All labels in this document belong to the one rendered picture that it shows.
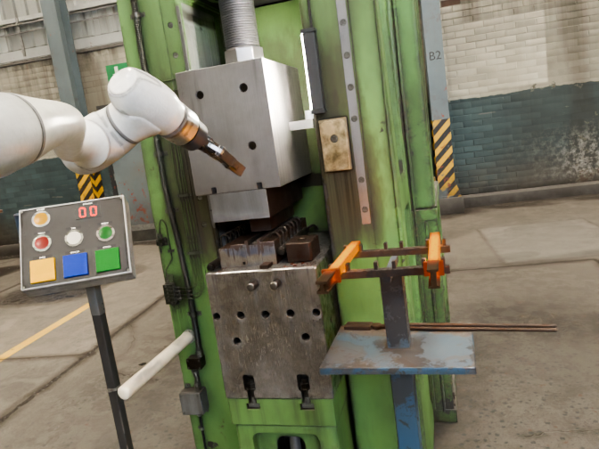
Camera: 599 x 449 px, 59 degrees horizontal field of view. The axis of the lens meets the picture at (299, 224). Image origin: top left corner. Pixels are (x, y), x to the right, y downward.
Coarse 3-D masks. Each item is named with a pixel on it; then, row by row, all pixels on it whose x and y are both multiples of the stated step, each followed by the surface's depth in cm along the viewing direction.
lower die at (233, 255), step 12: (276, 228) 192; (288, 228) 193; (240, 240) 184; (264, 240) 177; (276, 240) 176; (228, 252) 178; (240, 252) 177; (252, 252) 176; (264, 252) 175; (276, 252) 175; (228, 264) 179; (240, 264) 178; (252, 264) 176
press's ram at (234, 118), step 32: (224, 64) 166; (256, 64) 163; (192, 96) 170; (224, 96) 168; (256, 96) 165; (288, 96) 186; (224, 128) 170; (256, 128) 167; (288, 128) 182; (192, 160) 175; (256, 160) 169; (288, 160) 179; (224, 192) 174
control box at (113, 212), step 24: (24, 216) 175; (48, 216) 176; (72, 216) 176; (96, 216) 177; (120, 216) 178; (24, 240) 172; (96, 240) 174; (120, 240) 175; (24, 264) 169; (120, 264) 172; (24, 288) 167; (48, 288) 169; (72, 288) 174
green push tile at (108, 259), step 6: (96, 252) 172; (102, 252) 172; (108, 252) 172; (114, 252) 172; (96, 258) 171; (102, 258) 171; (108, 258) 172; (114, 258) 172; (96, 264) 171; (102, 264) 171; (108, 264) 171; (114, 264) 171; (96, 270) 170; (102, 270) 170; (108, 270) 170
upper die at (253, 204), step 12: (228, 192) 174; (240, 192) 173; (252, 192) 171; (264, 192) 170; (276, 192) 180; (288, 192) 193; (300, 192) 209; (216, 204) 176; (228, 204) 174; (240, 204) 173; (252, 204) 172; (264, 204) 171; (276, 204) 179; (288, 204) 192; (216, 216) 176; (228, 216) 175; (240, 216) 174; (252, 216) 173; (264, 216) 172
